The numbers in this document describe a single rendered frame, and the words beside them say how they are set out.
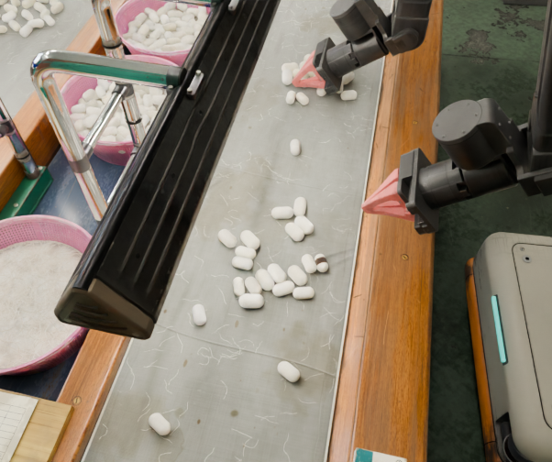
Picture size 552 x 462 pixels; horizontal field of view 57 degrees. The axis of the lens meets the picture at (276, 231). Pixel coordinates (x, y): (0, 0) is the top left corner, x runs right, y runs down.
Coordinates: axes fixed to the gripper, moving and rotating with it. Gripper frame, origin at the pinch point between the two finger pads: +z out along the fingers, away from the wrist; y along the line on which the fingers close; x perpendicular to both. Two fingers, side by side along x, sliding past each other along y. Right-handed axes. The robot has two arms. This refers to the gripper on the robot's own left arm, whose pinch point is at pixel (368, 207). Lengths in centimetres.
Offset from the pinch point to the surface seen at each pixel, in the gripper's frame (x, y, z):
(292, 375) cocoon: 3.6, 22.7, 11.2
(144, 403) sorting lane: -7.1, 30.1, 26.7
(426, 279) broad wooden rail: 14.2, 4.0, -2.1
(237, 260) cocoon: -4.0, 6.7, 20.3
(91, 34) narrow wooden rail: -35, -44, 55
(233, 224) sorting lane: -4.5, -1.4, 23.8
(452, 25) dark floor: 88, -196, 29
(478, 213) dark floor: 95, -77, 21
